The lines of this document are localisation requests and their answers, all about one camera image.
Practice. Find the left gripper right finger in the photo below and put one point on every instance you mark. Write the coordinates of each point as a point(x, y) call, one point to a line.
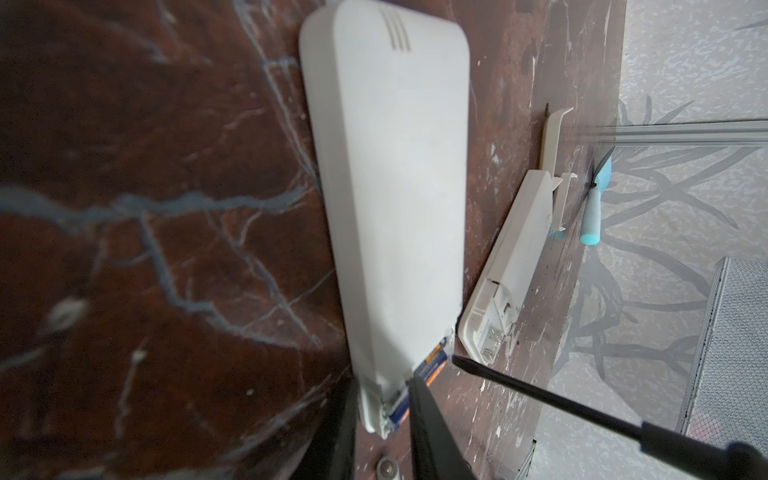
point(435, 454)

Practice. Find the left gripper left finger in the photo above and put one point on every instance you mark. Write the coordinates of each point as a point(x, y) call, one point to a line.
point(331, 453)

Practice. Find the blue orange battery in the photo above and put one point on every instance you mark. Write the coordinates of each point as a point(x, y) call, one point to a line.
point(423, 378)

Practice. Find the white remote control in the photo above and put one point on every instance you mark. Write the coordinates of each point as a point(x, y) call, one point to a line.
point(388, 97)
point(498, 297)

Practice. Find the white battery cover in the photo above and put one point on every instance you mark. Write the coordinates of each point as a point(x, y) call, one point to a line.
point(551, 139)
point(557, 228)

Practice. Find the pink handled screwdriver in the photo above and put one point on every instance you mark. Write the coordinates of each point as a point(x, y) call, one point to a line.
point(696, 458)

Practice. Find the black orange battery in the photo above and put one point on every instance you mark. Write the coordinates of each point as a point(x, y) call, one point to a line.
point(388, 468)

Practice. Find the white wire mesh basket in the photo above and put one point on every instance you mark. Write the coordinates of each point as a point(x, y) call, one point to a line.
point(726, 396)

